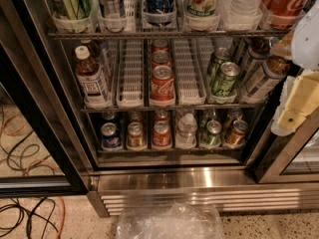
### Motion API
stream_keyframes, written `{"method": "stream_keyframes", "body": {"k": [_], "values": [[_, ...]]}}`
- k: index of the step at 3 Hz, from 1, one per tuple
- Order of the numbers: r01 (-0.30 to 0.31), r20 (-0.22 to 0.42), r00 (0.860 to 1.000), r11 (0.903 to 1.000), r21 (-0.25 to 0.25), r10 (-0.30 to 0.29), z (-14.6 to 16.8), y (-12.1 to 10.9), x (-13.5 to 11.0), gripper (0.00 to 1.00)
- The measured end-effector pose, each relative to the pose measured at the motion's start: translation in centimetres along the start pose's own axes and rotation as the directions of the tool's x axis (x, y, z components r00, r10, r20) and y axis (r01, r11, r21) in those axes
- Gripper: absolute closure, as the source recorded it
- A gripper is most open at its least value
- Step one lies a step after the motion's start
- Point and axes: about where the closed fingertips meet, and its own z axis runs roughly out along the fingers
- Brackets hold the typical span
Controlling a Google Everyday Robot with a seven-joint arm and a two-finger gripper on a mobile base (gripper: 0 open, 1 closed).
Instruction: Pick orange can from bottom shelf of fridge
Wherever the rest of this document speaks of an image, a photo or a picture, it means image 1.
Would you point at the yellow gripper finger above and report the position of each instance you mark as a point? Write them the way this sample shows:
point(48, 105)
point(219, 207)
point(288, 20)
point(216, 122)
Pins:
point(300, 100)
point(283, 47)

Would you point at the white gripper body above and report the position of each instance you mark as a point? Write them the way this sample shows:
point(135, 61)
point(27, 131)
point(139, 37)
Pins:
point(307, 42)

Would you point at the orange soda can front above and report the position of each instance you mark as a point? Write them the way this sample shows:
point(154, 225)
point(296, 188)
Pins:
point(237, 132)

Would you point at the orange soda can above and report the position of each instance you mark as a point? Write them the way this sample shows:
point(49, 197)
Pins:
point(232, 115)
point(237, 132)

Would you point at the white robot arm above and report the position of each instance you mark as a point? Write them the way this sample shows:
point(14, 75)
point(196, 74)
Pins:
point(300, 95)

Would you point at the right glass fridge door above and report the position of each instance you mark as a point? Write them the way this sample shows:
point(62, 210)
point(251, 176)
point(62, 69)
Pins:
point(290, 158)

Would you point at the glass fridge door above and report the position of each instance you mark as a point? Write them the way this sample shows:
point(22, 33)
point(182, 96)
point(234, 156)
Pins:
point(290, 158)
point(36, 74)

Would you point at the orange soda can behind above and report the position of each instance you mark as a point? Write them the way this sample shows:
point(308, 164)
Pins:
point(232, 115)

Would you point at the green can middle behind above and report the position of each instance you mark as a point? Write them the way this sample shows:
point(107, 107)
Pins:
point(219, 56)

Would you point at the green soda can bottom front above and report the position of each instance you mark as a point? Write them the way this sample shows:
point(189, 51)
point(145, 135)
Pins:
point(211, 133)

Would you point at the green soda can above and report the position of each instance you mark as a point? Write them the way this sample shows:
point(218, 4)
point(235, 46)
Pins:
point(211, 133)
point(206, 116)

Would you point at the green soda can bottom behind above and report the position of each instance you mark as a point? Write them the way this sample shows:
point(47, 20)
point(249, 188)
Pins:
point(206, 116)

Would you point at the green can middle front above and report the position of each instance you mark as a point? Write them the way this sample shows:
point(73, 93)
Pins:
point(225, 79)

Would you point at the red soda can bottom front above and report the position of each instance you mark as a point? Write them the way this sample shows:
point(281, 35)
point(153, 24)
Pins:
point(161, 134)

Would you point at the red soda can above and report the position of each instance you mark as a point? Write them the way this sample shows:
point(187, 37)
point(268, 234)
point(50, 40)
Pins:
point(161, 134)
point(161, 115)

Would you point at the red soda can bottom behind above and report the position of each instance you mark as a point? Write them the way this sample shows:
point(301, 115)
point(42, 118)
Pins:
point(161, 115)

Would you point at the red cola can middle front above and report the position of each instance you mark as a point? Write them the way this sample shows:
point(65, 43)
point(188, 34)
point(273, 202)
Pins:
point(162, 83)

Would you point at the red cola can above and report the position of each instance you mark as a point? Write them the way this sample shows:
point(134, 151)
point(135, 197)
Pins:
point(160, 45)
point(162, 83)
point(161, 58)

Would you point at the gold soda can front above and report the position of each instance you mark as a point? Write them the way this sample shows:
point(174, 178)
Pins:
point(136, 136)

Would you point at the gold soda can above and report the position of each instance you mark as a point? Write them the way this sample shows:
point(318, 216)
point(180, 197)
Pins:
point(136, 116)
point(136, 136)

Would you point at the gold soda can behind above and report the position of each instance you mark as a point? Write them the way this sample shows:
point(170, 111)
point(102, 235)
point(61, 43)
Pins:
point(136, 116)

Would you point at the blue soda can front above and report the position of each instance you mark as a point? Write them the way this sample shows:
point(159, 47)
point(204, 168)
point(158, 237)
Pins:
point(110, 135)

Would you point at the blue soda can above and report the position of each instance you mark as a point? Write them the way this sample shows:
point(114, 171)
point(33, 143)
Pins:
point(110, 135)
point(110, 117)

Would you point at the blue soda can behind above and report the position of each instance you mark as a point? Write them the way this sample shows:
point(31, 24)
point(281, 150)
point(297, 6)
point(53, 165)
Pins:
point(110, 117)

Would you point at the silver can top shelf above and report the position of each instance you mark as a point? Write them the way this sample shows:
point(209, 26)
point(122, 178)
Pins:
point(112, 9)

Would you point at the steel fridge base grille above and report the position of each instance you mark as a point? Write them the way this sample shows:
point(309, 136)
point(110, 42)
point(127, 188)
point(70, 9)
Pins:
point(227, 190)

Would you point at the left glass fridge door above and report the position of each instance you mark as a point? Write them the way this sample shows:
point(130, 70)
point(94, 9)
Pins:
point(36, 74)

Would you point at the tea bottle right behind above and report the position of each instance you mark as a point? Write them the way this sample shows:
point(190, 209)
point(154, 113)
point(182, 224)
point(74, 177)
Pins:
point(257, 51)

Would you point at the tea bottle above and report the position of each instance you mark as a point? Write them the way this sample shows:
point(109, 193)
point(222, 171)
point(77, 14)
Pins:
point(91, 77)
point(257, 51)
point(266, 77)
point(100, 51)

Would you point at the tea bottle right front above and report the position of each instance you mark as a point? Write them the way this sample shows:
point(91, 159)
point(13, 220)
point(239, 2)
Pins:
point(266, 77)

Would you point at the red cola bottle top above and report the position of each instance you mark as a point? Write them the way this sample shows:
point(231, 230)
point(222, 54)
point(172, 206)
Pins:
point(282, 14)

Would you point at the empty white tray right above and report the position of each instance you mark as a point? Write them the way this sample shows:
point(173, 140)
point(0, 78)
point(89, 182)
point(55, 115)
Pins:
point(188, 79)

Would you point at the empty white tray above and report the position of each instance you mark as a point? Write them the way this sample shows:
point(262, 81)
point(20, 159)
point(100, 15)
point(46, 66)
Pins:
point(130, 89)
point(188, 79)

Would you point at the clear water bottle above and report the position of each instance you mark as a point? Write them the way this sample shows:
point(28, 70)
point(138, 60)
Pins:
point(185, 137)

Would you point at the clear plastic bag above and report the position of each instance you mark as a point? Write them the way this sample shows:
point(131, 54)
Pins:
point(177, 221)

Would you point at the empty white tray left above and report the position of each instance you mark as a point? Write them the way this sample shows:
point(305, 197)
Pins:
point(130, 89)

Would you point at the tea bottle left behind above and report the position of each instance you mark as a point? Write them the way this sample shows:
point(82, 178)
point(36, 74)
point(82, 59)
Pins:
point(100, 51)

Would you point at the tea bottle left front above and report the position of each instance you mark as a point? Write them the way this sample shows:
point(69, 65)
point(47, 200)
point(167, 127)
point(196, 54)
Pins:
point(91, 77)

